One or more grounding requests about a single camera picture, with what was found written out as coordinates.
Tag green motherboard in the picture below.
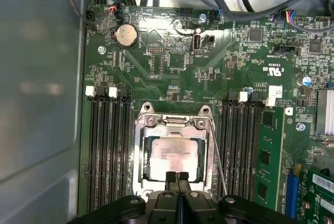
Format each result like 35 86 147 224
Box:
78 3 334 224

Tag blue-top capacitor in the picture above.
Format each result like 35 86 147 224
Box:
297 75 313 88

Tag blue expansion slot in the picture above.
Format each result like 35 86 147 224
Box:
284 173 300 219

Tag black internal USB port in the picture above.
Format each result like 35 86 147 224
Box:
192 33 202 54

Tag green RAM stick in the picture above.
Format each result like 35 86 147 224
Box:
254 106 285 206

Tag silver finned heat sink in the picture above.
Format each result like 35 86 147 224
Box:
315 89 334 136

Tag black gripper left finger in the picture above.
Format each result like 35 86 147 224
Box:
66 171 180 224

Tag black RAM slot white clips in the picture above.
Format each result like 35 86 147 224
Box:
85 85 100 213
108 82 121 206
233 91 247 201

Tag thin wire locking lever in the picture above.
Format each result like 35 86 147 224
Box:
208 118 229 196

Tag green expansion card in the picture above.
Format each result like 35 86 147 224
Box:
304 168 334 224

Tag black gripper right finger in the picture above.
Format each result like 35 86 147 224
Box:
178 171 301 224

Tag CPU socket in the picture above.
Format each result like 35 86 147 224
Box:
133 101 217 198

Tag CPU with silver top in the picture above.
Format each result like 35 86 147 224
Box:
145 136 206 183

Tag grey metal PC case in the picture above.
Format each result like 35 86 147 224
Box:
0 0 334 224

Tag silver coin cell battery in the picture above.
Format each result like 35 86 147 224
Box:
115 23 138 49

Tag metal socket cover frame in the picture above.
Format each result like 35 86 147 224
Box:
134 113 216 195

